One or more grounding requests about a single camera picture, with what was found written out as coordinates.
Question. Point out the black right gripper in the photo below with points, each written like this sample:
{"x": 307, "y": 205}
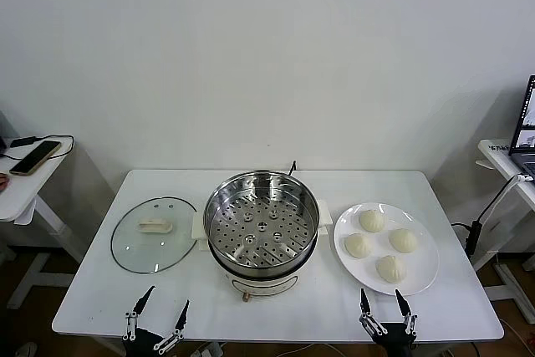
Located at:
{"x": 395, "y": 342}

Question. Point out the open grey laptop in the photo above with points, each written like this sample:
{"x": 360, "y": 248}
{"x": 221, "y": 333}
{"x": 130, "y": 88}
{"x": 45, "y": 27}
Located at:
{"x": 527, "y": 123}

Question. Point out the white sneaker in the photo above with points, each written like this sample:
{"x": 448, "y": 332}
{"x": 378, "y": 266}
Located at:
{"x": 27, "y": 349}

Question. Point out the stainless steel steamer pot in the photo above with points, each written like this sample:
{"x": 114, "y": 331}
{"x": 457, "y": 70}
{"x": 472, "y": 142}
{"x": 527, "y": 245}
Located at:
{"x": 259, "y": 282}

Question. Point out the black charger adapter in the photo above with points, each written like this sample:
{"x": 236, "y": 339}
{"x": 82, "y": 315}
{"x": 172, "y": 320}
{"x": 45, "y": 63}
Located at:
{"x": 23, "y": 141}

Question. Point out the smartphone with gold frame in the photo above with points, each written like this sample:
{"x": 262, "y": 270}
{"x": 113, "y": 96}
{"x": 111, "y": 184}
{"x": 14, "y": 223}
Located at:
{"x": 35, "y": 157}

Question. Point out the white steamed baozi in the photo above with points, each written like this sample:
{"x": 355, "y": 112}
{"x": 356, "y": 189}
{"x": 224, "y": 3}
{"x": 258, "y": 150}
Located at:
{"x": 358, "y": 245}
{"x": 372, "y": 220}
{"x": 391, "y": 268}
{"x": 404, "y": 240}

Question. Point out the white laptop side table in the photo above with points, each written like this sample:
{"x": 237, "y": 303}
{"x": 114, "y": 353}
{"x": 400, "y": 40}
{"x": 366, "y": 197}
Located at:
{"x": 497, "y": 156}

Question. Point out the white round plate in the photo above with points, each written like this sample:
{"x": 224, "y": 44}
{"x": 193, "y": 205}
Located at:
{"x": 418, "y": 275}

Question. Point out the white power strip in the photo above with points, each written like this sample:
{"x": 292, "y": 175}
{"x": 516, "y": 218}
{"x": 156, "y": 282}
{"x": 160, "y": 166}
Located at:
{"x": 211, "y": 349}

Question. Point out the stainless steel steamer basket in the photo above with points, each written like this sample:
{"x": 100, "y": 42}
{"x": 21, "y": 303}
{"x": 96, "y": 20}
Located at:
{"x": 259, "y": 244}

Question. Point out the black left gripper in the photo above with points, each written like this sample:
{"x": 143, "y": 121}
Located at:
{"x": 142, "y": 342}

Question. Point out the black device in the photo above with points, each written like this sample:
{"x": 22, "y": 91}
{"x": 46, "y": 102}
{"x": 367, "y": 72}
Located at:
{"x": 1, "y": 146}

